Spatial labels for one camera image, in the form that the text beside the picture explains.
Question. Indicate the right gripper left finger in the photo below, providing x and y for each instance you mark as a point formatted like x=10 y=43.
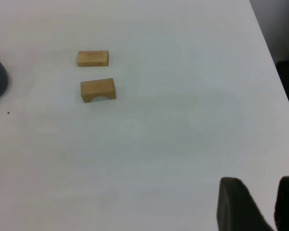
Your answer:
x=236 y=209

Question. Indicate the arched wooden block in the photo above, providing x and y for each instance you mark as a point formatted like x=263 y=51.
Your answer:
x=97 y=87

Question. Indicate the flat wooden block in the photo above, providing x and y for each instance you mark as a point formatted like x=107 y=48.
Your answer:
x=92 y=59

